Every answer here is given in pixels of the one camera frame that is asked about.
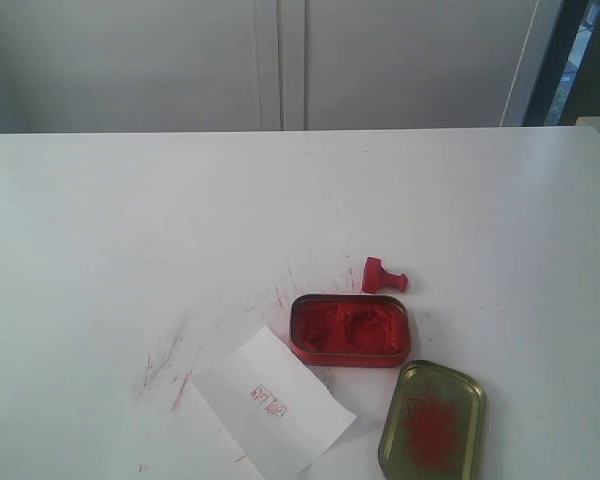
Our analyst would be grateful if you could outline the red ink pad tin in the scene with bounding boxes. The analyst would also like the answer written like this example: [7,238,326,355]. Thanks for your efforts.
[289,294,412,368]

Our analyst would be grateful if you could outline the gold tin lid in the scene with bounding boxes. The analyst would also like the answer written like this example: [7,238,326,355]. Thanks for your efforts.
[378,360,487,479]

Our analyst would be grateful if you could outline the red plastic stamp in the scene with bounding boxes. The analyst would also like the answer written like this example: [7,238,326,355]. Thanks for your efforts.
[361,257,408,294]

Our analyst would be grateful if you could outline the dark window frame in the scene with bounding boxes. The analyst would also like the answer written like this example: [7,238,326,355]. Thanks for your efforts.
[522,1,600,127]

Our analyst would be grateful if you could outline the white paper slip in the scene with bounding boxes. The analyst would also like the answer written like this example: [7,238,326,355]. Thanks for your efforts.
[193,327,356,479]

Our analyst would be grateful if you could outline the white cabinet with doors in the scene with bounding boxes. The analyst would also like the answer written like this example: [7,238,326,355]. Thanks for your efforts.
[0,1,561,133]

